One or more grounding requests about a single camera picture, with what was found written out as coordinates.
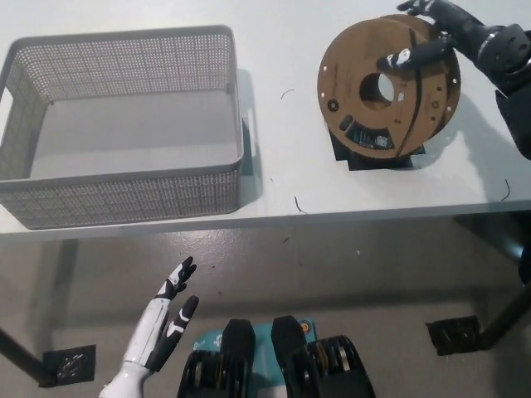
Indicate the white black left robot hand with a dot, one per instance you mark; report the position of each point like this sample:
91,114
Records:
149,336

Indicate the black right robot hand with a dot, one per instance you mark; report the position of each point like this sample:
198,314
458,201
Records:
456,25

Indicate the brown cardboard filament spool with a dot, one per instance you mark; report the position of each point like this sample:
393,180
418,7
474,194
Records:
352,91

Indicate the thin black filament scrap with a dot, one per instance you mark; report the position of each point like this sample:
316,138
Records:
286,91
297,205
507,190

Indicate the grey perforated plastic basket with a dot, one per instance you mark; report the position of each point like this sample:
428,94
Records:
124,199

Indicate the black teal robot body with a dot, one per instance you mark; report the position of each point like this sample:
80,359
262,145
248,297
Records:
290,365

